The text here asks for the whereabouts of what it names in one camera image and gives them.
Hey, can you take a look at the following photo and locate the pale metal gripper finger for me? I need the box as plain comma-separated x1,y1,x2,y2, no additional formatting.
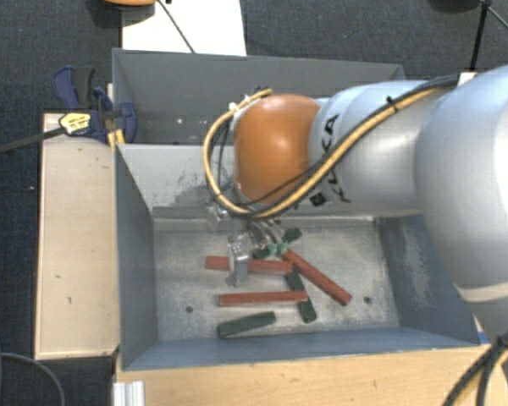
235,253,251,286
226,243,243,288

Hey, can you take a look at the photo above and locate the red-brown flat block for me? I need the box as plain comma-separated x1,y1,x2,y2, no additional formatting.
218,290,309,309
280,247,353,307
205,255,294,276

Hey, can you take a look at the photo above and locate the grey metal bin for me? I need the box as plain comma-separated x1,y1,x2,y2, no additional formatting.
111,47,482,372

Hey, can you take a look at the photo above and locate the dark green flat block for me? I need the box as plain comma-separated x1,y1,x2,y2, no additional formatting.
284,264,318,325
216,310,278,340

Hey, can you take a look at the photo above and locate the pale wood flat board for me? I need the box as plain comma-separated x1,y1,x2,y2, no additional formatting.
33,112,122,361

